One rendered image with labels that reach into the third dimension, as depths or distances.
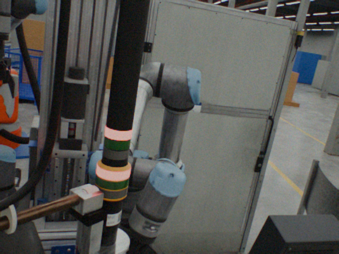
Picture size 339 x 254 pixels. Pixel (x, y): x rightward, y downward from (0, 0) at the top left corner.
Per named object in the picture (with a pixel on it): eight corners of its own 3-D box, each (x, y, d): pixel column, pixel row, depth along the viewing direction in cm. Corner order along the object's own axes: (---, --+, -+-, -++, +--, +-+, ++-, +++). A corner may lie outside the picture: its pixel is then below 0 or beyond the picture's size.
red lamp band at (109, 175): (111, 184, 40) (112, 174, 39) (89, 170, 42) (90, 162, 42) (136, 176, 43) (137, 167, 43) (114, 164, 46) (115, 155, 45)
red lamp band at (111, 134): (116, 142, 39) (118, 132, 39) (99, 133, 41) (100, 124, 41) (136, 138, 42) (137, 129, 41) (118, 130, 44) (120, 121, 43)
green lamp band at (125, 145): (115, 152, 39) (116, 142, 39) (97, 143, 41) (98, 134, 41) (135, 147, 42) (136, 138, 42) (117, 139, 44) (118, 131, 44)
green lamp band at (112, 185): (110, 193, 40) (111, 184, 40) (88, 180, 43) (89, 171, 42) (135, 184, 43) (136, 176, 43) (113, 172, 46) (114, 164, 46)
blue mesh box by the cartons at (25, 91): (-7, 99, 642) (-6, 49, 616) (18, 89, 763) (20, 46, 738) (39, 106, 650) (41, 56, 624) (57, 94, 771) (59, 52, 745)
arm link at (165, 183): (188, 170, 75) (189, 182, 67) (168, 211, 77) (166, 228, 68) (157, 155, 75) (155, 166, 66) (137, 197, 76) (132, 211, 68)
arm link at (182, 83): (147, 171, 143) (162, 56, 110) (181, 177, 143) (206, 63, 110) (143, 191, 133) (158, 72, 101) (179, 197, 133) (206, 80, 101)
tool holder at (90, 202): (87, 279, 39) (95, 206, 37) (54, 249, 43) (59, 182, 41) (139, 249, 46) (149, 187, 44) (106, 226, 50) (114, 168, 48)
